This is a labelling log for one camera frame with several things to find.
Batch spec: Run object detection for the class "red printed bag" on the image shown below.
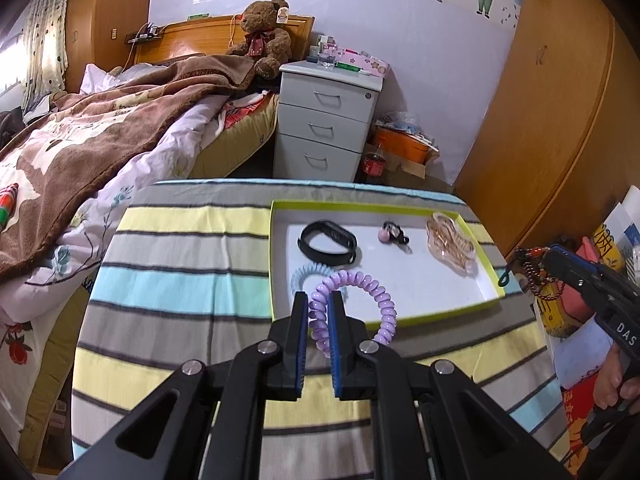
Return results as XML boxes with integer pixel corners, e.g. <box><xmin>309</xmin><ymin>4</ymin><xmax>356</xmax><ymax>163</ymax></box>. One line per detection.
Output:
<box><xmin>560</xmin><ymin>375</ymin><xmax>601</xmax><ymax>461</ymax></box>

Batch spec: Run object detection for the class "yellow printed tin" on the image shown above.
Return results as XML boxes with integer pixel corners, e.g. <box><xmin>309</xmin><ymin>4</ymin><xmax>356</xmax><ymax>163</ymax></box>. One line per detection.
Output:
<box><xmin>537</xmin><ymin>280</ymin><xmax>598</xmax><ymax>340</ymax></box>

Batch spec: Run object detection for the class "tall wooden corner wardrobe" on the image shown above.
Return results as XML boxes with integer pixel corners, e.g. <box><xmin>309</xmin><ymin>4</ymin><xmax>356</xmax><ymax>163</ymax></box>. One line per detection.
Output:
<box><xmin>65</xmin><ymin>0</ymin><xmax>158</xmax><ymax>93</ymax></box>

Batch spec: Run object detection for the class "beige translucent hair claw clip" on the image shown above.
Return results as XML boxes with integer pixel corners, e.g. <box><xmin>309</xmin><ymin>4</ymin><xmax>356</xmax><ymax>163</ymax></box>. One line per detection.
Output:
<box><xmin>425</xmin><ymin>212</ymin><xmax>478</xmax><ymax>277</ymax></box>

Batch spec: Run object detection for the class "white pillow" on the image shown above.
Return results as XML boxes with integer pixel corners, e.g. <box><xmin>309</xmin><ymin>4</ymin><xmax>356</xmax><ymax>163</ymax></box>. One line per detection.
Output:
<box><xmin>82</xmin><ymin>62</ymin><xmax>151</xmax><ymax>93</ymax></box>

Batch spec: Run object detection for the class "orange box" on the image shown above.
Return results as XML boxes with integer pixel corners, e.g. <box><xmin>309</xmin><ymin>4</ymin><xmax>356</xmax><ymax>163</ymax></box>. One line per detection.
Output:
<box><xmin>372</xmin><ymin>125</ymin><xmax>433</xmax><ymax>163</ymax></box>

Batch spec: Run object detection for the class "wooden headboard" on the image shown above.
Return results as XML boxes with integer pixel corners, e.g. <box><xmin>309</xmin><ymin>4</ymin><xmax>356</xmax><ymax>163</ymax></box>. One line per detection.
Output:
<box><xmin>132</xmin><ymin>14</ymin><xmax>317</xmax><ymax>68</ymax></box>

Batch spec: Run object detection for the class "blue spiral hair tie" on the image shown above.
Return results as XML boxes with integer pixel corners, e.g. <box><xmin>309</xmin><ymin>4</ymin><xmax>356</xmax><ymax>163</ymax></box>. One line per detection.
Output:
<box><xmin>290</xmin><ymin>261</ymin><xmax>341</xmax><ymax>306</ymax></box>

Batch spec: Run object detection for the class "white floral duvet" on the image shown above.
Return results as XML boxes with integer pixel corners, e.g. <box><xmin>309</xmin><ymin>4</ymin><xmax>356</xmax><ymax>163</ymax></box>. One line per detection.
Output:
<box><xmin>0</xmin><ymin>62</ymin><xmax>221</xmax><ymax>421</ymax></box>

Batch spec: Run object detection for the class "grey nightstand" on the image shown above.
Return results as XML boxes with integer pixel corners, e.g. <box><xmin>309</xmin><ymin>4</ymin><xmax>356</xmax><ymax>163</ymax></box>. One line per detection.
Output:
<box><xmin>272</xmin><ymin>60</ymin><xmax>387</xmax><ymax>183</ymax></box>

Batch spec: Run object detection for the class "pink floral box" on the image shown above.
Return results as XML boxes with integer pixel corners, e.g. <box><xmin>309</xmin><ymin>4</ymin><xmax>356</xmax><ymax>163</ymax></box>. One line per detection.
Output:
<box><xmin>335</xmin><ymin>47</ymin><xmax>391</xmax><ymax>77</ymax></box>

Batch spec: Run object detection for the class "pale plastic bag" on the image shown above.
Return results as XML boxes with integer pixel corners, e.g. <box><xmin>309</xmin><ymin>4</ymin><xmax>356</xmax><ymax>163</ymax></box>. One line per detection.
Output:
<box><xmin>552</xmin><ymin>327</ymin><xmax>613</xmax><ymax>391</ymax></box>

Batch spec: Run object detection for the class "lime green tray box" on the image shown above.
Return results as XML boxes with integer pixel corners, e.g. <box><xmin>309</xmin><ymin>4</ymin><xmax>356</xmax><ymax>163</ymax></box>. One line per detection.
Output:
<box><xmin>269</xmin><ymin>199</ymin><xmax>507</xmax><ymax>326</ymax></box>

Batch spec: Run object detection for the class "cardboard box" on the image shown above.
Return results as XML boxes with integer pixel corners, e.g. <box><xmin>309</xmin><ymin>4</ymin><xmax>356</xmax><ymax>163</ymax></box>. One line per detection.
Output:
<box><xmin>365</xmin><ymin>125</ymin><xmax>441</xmax><ymax>178</ymax></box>

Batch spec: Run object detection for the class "window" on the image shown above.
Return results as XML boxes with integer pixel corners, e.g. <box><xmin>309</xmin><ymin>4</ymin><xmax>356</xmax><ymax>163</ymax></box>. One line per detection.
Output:
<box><xmin>0</xmin><ymin>25</ymin><xmax>31</xmax><ymax>101</ymax></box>

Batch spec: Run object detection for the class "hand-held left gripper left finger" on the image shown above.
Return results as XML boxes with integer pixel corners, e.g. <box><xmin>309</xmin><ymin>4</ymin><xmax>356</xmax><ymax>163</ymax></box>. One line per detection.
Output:
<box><xmin>57</xmin><ymin>291</ymin><xmax>310</xmax><ymax>480</ymax></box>

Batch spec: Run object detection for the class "brown blanket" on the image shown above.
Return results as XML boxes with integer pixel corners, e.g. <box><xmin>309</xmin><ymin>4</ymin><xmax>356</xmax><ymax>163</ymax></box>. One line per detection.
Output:
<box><xmin>0</xmin><ymin>54</ymin><xmax>258</xmax><ymax>281</ymax></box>

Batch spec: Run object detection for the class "black wristband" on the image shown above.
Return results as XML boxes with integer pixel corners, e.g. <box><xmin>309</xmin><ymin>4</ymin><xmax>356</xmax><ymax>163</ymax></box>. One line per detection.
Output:
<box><xmin>297</xmin><ymin>220</ymin><xmax>362</xmax><ymax>266</ymax></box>

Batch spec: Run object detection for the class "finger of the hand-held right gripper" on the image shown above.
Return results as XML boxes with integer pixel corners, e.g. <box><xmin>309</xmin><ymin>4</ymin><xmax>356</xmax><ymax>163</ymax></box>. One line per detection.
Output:
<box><xmin>542</xmin><ymin>252</ymin><xmax>599</xmax><ymax>292</ymax></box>
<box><xmin>547</xmin><ymin>244</ymin><xmax>601</xmax><ymax>274</ymax></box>

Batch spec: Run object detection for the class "black hair tie pink ball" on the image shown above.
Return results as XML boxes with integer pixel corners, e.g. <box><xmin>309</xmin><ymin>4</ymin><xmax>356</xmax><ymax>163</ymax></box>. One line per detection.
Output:
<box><xmin>377</xmin><ymin>220</ymin><xmax>412</xmax><ymax>250</ymax></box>

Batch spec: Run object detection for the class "brown teddy bear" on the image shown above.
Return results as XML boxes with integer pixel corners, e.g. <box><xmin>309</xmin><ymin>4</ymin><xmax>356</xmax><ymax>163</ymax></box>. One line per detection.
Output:
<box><xmin>225</xmin><ymin>0</ymin><xmax>293</xmax><ymax>80</ymax></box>

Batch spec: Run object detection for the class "purple spiral hair tie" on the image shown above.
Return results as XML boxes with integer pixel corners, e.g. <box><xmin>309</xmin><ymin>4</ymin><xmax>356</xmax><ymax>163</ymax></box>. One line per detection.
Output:
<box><xmin>307</xmin><ymin>270</ymin><xmax>397</xmax><ymax>358</ymax></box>

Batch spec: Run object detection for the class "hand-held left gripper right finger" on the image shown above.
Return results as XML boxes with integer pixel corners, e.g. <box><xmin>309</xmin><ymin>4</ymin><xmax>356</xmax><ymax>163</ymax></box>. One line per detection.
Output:
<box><xmin>327</xmin><ymin>291</ymin><xmax>576</xmax><ymax>480</ymax></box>

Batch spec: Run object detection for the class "person's right hand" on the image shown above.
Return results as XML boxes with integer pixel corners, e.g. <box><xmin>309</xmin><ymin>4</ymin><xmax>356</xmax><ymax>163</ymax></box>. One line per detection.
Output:
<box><xmin>594</xmin><ymin>345</ymin><xmax>621</xmax><ymax>412</ymax></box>

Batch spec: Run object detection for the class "black hair tie green bead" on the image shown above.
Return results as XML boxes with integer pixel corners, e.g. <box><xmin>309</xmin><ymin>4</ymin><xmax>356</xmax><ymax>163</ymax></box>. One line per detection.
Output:
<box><xmin>497</xmin><ymin>255</ymin><xmax>516</xmax><ymax>288</ymax></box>

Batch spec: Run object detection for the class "brown beaded bracelet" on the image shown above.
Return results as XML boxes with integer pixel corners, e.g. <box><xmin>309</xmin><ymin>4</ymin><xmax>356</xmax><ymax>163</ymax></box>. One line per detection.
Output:
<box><xmin>515</xmin><ymin>246</ymin><xmax>568</xmax><ymax>311</ymax></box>

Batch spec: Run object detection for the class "large wooden wardrobe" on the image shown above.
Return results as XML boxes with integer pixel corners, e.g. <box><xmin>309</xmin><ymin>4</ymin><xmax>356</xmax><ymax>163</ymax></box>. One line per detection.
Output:
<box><xmin>452</xmin><ymin>0</ymin><xmax>640</xmax><ymax>261</ymax></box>

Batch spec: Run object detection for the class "patterned curtain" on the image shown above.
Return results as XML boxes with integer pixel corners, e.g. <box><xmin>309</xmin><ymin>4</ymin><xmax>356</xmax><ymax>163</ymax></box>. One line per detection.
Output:
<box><xmin>20</xmin><ymin>0</ymin><xmax>76</xmax><ymax>111</ymax></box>

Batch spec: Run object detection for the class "dark cloth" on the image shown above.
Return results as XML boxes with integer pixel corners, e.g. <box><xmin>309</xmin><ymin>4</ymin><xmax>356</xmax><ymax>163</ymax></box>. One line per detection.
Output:
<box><xmin>0</xmin><ymin>107</ymin><xmax>26</xmax><ymax>153</ymax></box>

